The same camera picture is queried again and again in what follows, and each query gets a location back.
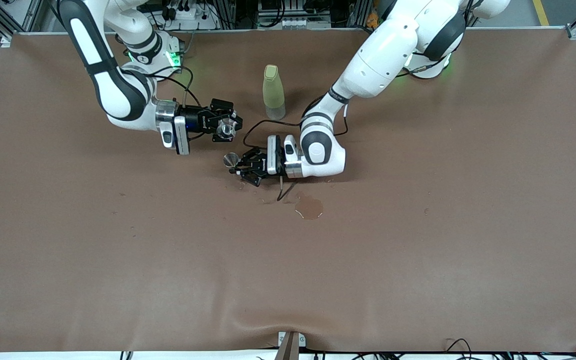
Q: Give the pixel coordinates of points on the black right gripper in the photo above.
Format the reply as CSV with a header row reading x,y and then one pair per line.
x,y
195,121

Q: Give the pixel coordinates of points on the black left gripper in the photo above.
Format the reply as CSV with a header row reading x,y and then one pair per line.
x,y
260,163

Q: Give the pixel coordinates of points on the small clear glass cup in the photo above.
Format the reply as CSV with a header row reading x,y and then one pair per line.
x,y
226,128

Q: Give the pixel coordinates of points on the steel double-cone jigger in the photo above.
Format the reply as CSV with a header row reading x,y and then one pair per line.
x,y
230,160

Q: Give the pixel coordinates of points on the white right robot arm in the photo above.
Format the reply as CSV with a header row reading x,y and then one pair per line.
x,y
118,95

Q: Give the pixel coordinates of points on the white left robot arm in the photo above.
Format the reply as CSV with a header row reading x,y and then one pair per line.
x,y
383,55

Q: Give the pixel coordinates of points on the yellow-green bottle with clear base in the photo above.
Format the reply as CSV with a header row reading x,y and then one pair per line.
x,y
273,92

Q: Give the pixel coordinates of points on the large brown liquid puddle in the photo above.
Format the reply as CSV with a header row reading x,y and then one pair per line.
x,y
309,207

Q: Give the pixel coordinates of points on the white power strip with plugs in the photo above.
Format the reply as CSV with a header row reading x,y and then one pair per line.
x,y
188,15

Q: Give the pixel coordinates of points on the brown table mat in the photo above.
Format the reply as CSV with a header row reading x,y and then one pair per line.
x,y
288,275

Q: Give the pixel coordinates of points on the long white socket strip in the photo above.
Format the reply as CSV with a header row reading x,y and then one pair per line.
x,y
293,22

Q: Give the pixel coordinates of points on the orange snack bag pile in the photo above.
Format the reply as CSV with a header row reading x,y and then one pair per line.
x,y
373,21

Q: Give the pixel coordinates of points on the grey metal table bracket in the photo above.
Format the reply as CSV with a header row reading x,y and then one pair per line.
x,y
290,345

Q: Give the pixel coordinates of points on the metal table corner bracket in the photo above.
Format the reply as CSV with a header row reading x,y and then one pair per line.
x,y
6,41
575,32

